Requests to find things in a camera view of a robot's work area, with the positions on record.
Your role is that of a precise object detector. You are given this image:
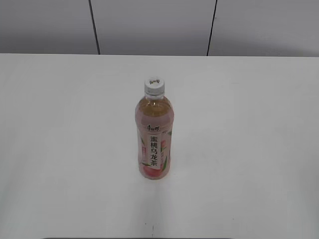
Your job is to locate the peach oolong tea bottle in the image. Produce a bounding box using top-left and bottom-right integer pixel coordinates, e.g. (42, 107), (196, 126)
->
(135, 95), (174, 180)

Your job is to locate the white bottle cap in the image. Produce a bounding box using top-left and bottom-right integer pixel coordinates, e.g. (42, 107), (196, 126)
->
(144, 77), (165, 96)

